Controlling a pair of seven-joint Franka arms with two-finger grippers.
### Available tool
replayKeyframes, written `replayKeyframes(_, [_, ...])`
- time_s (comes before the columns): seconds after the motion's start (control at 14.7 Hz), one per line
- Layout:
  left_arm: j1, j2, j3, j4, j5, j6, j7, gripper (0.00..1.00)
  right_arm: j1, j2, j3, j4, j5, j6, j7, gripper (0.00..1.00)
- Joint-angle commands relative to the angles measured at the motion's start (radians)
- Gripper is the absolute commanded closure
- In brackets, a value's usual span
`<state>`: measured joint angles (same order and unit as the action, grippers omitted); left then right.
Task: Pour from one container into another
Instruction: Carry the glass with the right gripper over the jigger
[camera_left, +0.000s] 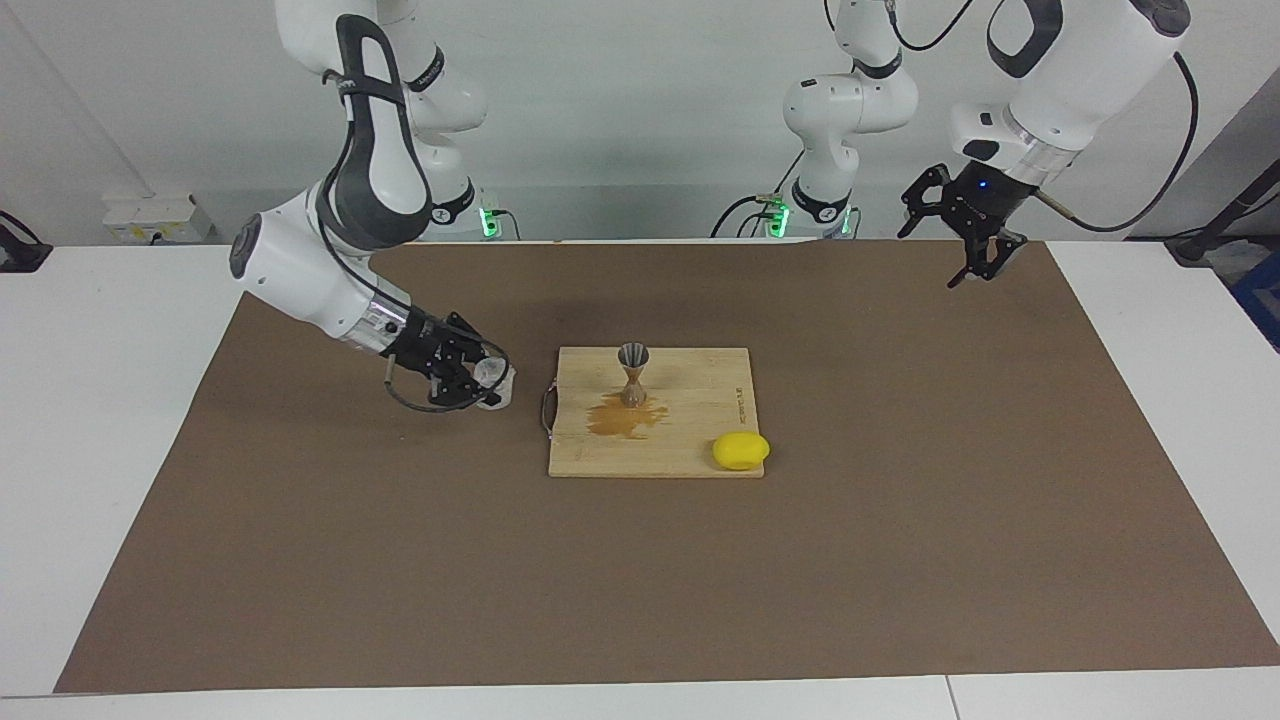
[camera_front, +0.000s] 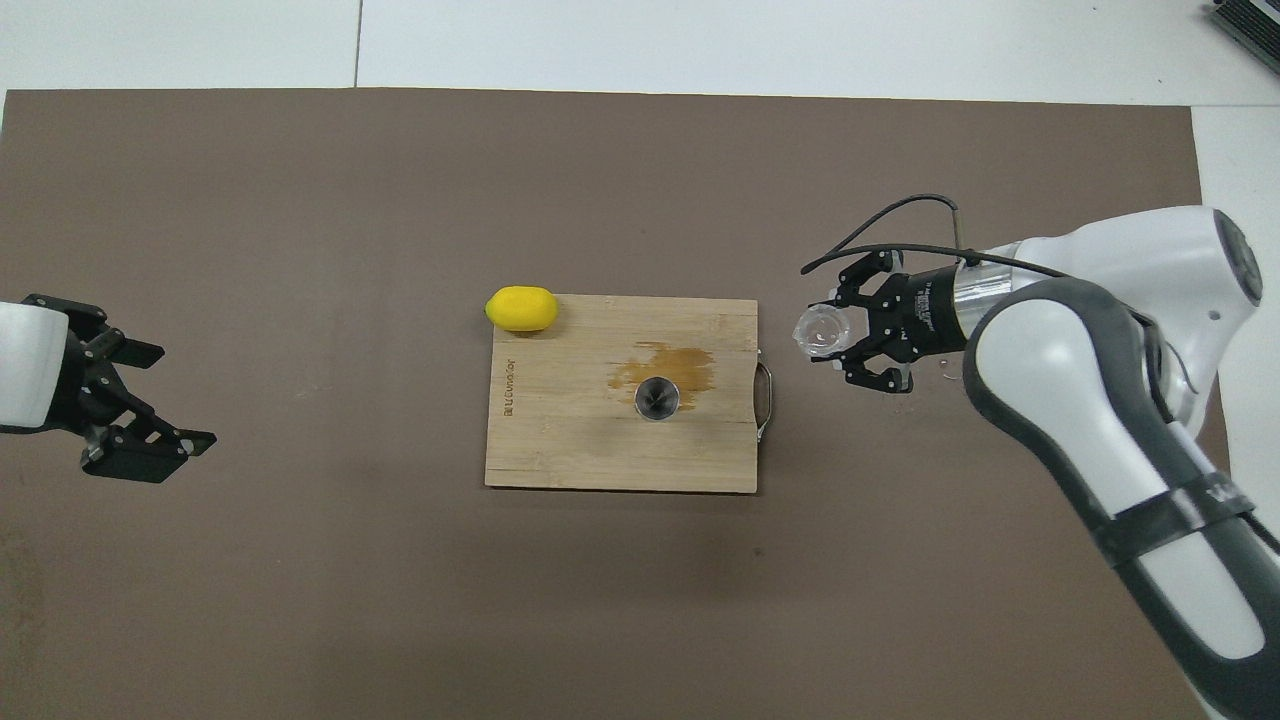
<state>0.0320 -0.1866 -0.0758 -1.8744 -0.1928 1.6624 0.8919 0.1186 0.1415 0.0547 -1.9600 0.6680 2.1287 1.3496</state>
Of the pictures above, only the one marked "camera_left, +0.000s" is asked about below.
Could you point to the wooden cutting board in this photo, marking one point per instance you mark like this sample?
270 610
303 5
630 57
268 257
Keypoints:
690 430

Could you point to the blue crate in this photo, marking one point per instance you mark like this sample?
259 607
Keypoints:
1262 295

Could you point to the brown table mat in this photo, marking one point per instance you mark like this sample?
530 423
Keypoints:
640 580

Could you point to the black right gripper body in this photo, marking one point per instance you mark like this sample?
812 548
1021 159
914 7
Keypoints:
420 348

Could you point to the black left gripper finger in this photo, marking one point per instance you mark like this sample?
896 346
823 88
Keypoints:
925 190
995 252

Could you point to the metal jigger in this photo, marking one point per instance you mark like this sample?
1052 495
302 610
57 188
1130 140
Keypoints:
632 396

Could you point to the yellow lemon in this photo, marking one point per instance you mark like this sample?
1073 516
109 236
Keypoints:
740 451

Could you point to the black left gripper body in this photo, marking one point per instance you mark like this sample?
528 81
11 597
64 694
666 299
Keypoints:
990 205

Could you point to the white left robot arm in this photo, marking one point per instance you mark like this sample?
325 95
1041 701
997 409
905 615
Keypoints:
1080 80

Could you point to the black clamp mount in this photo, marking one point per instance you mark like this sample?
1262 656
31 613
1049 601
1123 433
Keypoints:
20 250

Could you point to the black stand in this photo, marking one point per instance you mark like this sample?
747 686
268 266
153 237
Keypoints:
1215 230

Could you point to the clear glass cup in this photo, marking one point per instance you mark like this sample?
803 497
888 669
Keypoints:
495 378

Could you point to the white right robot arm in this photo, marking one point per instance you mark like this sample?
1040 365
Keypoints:
300 280

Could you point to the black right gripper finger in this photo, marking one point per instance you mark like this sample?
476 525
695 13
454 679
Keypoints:
455 393
472 342

